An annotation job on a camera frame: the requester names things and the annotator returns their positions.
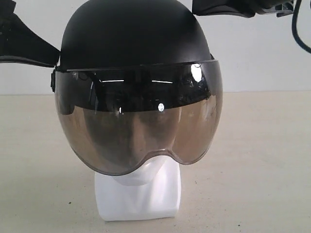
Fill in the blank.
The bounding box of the black helmet with visor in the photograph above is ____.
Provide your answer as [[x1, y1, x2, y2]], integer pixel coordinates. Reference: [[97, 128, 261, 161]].
[[51, 0, 223, 176]]

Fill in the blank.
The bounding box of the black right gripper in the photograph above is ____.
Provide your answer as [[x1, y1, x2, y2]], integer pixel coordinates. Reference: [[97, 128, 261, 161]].
[[191, 0, 294, 17]]

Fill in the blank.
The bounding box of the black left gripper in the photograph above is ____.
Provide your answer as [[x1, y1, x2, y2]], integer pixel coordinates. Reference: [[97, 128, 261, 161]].
[[0, 0, 60, 67]]

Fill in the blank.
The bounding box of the white mannequin head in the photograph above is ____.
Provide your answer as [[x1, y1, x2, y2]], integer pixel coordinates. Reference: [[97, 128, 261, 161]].
[[94, 156, 181, 221]]

